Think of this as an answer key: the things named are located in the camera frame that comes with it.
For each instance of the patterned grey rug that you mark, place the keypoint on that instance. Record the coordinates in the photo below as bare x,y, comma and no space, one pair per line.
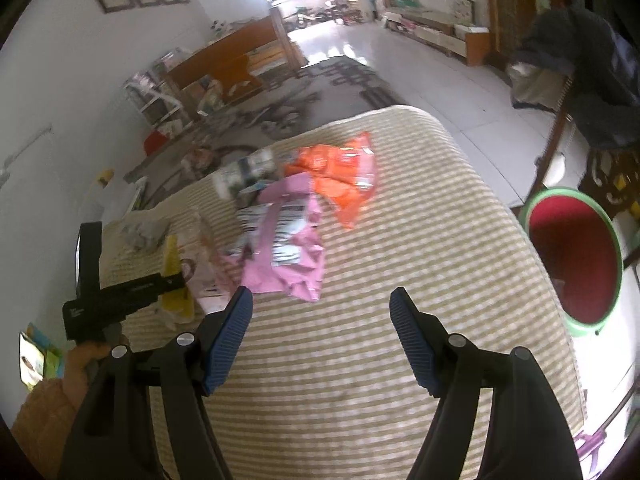
333,89

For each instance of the wooden bench sofa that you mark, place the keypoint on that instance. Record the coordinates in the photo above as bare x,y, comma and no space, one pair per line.
229,60

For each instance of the red bin with green rim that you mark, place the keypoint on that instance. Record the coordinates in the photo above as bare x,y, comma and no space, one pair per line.
577,243

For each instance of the yellow white wrapper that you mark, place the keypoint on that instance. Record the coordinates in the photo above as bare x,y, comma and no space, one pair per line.
176,304

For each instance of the navy blue jacket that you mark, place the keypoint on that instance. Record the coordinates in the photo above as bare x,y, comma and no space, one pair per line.
578,43

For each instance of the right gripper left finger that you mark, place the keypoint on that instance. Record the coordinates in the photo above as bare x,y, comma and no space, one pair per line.
113,435

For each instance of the striped beige table mat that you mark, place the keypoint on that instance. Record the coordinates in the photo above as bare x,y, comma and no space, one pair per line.
323,390

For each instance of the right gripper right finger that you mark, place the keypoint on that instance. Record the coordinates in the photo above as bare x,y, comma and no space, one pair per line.
527,436

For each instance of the grey paper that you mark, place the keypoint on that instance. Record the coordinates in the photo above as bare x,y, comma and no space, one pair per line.
146,236

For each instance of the person's left hand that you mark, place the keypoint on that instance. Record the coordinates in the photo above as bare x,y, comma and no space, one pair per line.
75,382

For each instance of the low tv cabinet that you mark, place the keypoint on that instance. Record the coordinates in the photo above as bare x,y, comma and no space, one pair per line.
441,31

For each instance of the orange snack bag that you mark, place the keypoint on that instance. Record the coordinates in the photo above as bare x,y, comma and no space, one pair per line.
345,176

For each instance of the pink snack bag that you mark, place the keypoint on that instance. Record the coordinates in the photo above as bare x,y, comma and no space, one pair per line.
279,248

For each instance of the carved wooden chair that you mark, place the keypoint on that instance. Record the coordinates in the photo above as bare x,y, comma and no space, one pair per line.
611,178

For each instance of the floral paper cup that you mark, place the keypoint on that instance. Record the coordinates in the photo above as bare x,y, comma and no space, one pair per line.
231,179

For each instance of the white wire rack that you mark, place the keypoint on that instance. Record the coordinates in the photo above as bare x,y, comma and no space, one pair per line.
157,103

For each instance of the red bag on floor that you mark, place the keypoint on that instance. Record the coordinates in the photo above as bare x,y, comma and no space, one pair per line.
153,142

